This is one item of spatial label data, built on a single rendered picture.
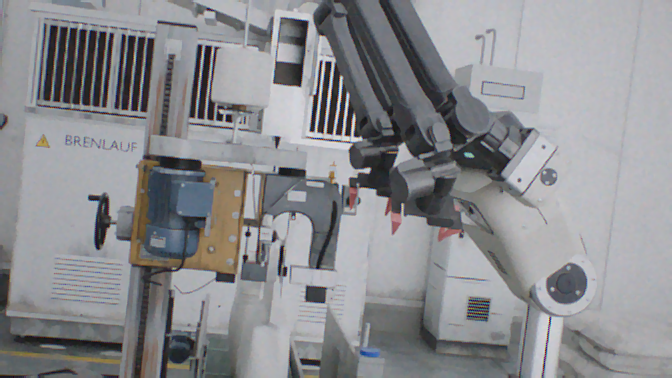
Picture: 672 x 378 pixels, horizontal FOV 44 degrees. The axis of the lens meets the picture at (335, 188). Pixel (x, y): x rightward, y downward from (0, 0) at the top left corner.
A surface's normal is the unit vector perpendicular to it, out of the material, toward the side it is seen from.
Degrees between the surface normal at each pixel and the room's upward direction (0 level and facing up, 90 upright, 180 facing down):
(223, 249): 90
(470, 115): 66
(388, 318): 90
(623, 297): 90
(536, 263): 115
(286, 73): 44
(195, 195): 90
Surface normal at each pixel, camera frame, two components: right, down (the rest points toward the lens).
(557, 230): 0.40, 0.51
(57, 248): 0.11, 0.07
